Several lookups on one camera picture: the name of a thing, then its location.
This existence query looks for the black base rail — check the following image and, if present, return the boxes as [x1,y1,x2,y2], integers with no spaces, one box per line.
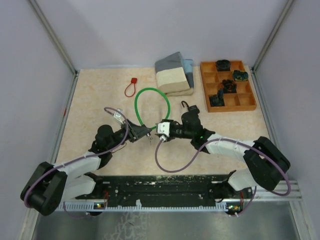
[78,174,253,208]

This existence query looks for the aluminium frame post left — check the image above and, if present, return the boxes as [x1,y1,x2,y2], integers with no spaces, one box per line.
[27,0,78,75]

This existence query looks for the aluminium frame post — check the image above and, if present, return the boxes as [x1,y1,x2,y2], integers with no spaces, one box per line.
[27,0,78,75]
[251,0,296,73]

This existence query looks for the dark rolled item lower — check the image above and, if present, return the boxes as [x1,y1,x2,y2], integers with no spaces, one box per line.
[209,89,225,107]

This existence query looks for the black Kaijing padlock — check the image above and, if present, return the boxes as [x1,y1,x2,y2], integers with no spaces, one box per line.
[181,100,200,114]

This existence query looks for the folded grey beige cloth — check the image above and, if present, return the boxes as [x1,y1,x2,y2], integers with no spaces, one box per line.
[154,51,195,97]

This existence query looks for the wooden compartment tray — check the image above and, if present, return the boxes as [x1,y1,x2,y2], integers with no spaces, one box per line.
[200,59,257,113]

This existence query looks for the dark rolled item top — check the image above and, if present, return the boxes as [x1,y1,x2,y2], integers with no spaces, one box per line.
[215,59,231,72]

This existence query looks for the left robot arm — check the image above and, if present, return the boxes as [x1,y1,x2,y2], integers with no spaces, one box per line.
[20,120,152,216]

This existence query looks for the dark rolled item right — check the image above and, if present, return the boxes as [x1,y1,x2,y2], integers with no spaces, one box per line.
[232,70,249,82]

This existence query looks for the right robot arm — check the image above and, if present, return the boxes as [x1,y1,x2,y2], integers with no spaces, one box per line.
[160,111,291,198]

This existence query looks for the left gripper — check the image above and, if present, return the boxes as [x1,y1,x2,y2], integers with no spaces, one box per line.
[107,118,152,151]

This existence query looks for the dark rolled item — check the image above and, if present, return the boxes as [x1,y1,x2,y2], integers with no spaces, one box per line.
[232,70,249,82]
[209,89,225,107]
[215,59,231,72]
[221,79,237,94]

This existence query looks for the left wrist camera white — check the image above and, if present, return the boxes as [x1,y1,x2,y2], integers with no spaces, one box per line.
[113,108,123,126]

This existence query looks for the small silver key pair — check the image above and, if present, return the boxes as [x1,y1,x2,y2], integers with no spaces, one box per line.
[147,133,153,145]

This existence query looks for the aluminium frame post right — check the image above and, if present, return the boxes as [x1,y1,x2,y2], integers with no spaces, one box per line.
[251,0,296,73]

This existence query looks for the dark rolled item middle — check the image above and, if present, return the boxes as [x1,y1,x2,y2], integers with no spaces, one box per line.
[221,79,237,94]

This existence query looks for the green cable lock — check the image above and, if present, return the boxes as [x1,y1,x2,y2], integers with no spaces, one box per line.
[134,87,171,129]

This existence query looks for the red cable seal lock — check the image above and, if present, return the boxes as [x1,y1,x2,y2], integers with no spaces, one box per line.
[124,77,138,98]

